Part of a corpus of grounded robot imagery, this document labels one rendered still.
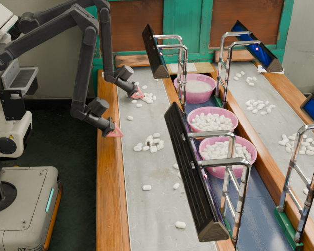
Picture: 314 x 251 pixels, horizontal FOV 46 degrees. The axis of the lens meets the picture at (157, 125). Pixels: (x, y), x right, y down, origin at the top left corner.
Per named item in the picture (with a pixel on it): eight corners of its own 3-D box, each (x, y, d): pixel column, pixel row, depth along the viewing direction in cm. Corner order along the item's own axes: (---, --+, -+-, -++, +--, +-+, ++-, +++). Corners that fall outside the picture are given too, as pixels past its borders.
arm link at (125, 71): (104, 70, 213) (104, 78, 206) (116, 56, 208) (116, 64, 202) (120, 81, 219) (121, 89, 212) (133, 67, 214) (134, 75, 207)
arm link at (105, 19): (97, 0, 188) (98, 9, 180) (109, 0, 188) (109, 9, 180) (103, 74, 215) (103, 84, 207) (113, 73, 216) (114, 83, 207)
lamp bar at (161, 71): (153, 79, 176) (153, 64, 172) (141, 35, 228) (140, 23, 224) (170, 78, 177) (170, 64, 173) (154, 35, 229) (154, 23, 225)
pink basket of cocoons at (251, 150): (205, 187, 167) (207, 170, 162) (193, 151, 189) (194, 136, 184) (262, 182, 170) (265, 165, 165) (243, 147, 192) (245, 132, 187)
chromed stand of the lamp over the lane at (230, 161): (186, 265, 132) (193, 167, 108) (177, 222, 149) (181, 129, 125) (238, 259, 135) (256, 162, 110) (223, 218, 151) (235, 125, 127)
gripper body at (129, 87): (135, 82, 221) (125, 75, 217) (137, 90, 212) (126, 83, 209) (128, 90, 223) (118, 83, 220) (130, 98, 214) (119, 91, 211)
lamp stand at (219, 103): (222, 116, 218) (230, 43, 194) (213, 100, 234) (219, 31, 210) (252, 114, 220) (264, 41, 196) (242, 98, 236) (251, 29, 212)
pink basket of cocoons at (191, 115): (205, 153, 188) (206, 138, 182) (177, 128, 207) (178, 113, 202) (246, 139, 198) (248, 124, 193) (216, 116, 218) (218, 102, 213)
